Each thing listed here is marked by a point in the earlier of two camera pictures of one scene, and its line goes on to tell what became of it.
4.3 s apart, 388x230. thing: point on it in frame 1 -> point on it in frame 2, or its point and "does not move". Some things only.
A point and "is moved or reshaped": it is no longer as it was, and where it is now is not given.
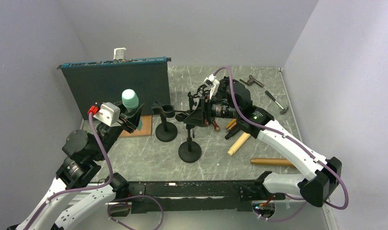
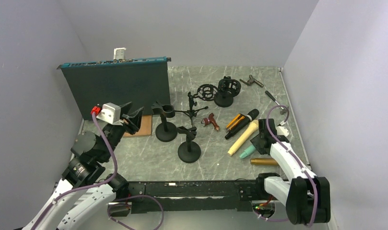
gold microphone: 270,161 does not move
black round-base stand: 166,132 does not move
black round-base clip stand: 190,151 is moved or reshaped
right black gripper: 207,109 -> 255,141
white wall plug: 119,53 does not move
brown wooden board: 145,131 does not move
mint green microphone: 130,99 -> 247,151
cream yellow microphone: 238,144 does not move
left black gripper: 132,118 does not move
